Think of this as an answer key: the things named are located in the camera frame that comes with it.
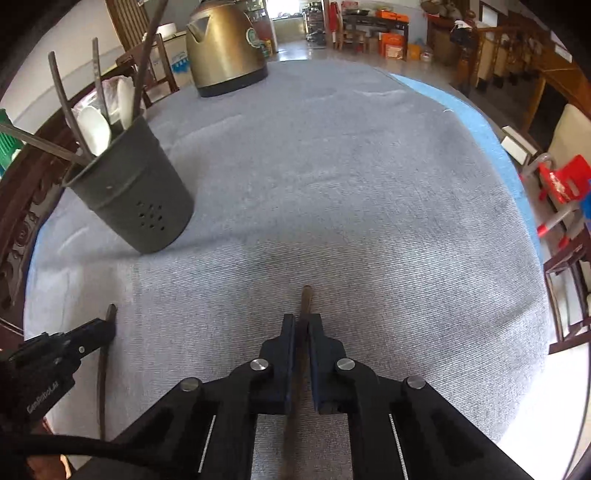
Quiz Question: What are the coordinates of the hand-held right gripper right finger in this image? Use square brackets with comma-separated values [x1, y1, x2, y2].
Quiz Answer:
[307, 314, 535, 480]

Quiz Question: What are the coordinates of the brown wooden chair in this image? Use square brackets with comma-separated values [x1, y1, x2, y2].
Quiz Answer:
[105, 0, 181, 107]

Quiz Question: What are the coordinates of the gray tablecloth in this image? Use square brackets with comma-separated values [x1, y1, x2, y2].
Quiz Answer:
[23, 60, 555, 480]

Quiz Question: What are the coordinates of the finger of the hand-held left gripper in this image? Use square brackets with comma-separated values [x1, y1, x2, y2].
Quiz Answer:
[75, 328, 117, 358]
[64, 318, 112, 344]

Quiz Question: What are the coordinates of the black cable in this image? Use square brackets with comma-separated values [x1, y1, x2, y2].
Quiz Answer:
[0, 431, 185, 468]

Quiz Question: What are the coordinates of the clear plastic bag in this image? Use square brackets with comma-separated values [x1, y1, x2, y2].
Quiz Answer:
[71, 78, 139, 121]

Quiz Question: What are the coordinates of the green plastic crate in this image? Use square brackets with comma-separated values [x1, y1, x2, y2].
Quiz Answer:
[0, 108, 25, 172]

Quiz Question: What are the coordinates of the wooden stair railing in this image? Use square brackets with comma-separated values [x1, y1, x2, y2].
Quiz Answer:
[452, 0, 591, 134]

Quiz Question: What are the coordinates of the blue cloth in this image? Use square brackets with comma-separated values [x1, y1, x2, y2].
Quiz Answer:
[25, 69, 543, 278]

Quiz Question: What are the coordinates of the white framed box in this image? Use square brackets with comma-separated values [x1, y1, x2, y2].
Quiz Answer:
[501, 124, 539, 167]

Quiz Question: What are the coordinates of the gray utensil holder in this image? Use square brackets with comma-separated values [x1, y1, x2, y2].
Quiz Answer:
[62, 115, 195, 254]

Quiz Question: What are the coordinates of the carved dark wooden chair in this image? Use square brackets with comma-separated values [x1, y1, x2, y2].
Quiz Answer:
[0, 106, 75, 324]

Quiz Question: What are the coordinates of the white cardboard box blue print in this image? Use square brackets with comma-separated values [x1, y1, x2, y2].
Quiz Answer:
[148, 34, 192, 88]

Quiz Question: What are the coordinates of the red child chair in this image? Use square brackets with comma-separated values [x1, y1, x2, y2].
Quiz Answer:
[536, 154, 591, 252]

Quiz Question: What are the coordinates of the gold electric kettle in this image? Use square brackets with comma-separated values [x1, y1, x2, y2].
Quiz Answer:
[185, 0, 269, 99]

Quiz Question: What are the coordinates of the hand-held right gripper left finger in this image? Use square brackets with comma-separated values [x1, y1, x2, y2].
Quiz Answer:
[74, 314, 297, 480]

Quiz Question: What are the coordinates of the dark wooden side table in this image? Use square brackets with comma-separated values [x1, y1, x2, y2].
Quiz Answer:
[339, 8, 411, 52]

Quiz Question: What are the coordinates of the cream chair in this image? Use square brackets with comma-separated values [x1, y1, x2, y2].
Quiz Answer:
[545, 104, 591, 176]

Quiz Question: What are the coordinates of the orange cardboard box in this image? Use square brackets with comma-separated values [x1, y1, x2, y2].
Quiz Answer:
[379, 32, 410, 59]

